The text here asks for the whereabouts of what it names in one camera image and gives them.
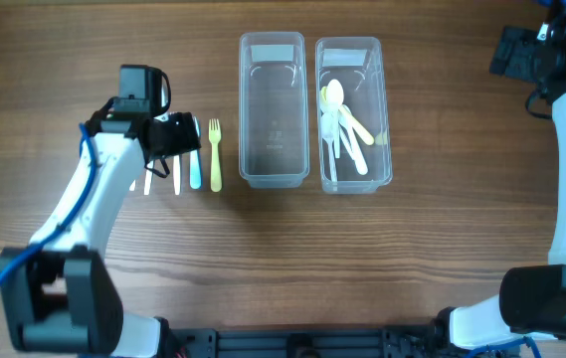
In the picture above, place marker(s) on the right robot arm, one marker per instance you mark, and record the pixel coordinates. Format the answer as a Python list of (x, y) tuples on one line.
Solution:
[(531, 303)]

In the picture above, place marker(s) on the translucent white plastic spoon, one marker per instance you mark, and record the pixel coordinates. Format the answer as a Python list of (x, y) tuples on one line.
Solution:
[(334, 97)]

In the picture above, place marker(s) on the yellow plastic spoon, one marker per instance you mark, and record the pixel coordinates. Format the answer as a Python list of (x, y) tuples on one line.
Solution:
[(365, 135)]

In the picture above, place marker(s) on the right clear plastic container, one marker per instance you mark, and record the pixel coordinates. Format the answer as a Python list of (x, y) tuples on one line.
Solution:
[(358, 63)]

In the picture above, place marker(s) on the light blue plastic fork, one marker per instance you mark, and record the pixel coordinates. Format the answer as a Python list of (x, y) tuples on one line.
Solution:
[(195, 173)]

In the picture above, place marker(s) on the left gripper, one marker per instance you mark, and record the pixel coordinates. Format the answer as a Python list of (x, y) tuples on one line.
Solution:
[(186, 136)]

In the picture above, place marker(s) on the left clear plastic container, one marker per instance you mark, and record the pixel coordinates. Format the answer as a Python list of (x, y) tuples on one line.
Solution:
[(273, 110)]

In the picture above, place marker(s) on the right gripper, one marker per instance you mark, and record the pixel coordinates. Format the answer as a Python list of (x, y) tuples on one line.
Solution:
[(514, 47)]

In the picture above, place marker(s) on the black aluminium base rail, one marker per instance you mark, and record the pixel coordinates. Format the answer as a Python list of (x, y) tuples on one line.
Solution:
[(338, 343)]

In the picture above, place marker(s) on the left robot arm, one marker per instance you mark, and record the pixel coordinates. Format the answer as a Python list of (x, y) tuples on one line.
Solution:
[(56, 292)]

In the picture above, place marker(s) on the yellow plastic fork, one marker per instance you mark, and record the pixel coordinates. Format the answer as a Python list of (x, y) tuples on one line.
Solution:
[(215, 136)]

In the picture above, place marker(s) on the clear plastic container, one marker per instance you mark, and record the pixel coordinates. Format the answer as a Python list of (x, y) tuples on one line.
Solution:
[(358, 63), (273, 110)]

